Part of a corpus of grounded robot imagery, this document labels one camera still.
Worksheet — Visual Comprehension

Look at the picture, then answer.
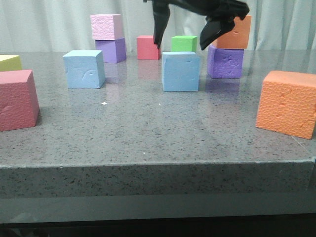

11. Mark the large orange foam cube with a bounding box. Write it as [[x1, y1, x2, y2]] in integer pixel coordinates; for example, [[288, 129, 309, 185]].
[[256, 71, 316, 139]]

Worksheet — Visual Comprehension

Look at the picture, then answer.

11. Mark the green foam cube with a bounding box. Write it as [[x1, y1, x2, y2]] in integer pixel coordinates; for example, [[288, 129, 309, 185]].
[[171, 36, 198, 52]]

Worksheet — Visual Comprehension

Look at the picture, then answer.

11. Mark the orange foam cube on purple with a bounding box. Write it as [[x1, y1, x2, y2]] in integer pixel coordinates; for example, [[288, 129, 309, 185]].
[[212, 15, 252, 49]]

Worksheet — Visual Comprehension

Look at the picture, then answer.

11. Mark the purple foam cube under orange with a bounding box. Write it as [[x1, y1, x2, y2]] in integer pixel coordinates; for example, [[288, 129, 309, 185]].
[[207, 45, 244, 79]]

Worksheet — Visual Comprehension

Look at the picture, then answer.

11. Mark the dark red foam cube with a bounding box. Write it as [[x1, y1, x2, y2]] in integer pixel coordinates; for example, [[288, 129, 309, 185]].
[[0, 70, 40, 131]]

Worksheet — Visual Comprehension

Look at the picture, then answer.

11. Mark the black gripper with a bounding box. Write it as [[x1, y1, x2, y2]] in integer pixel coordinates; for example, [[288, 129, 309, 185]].
[[152, 0, 249, 50]]

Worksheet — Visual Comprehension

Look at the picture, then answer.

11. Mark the yellow foam cube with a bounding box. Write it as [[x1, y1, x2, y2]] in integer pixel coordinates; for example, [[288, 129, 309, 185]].
[[0, 54, 22, 72]]

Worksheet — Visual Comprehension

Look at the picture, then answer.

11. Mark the light blue foam cube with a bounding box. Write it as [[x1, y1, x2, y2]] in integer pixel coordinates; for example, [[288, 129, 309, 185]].
[[161, 51, 200, 92], [63, 50, 105, 89]]

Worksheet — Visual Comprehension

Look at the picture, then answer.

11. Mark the purple foam cube under pink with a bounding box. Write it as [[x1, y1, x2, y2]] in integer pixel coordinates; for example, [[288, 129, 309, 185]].
[[95, 38, 126, 63]]

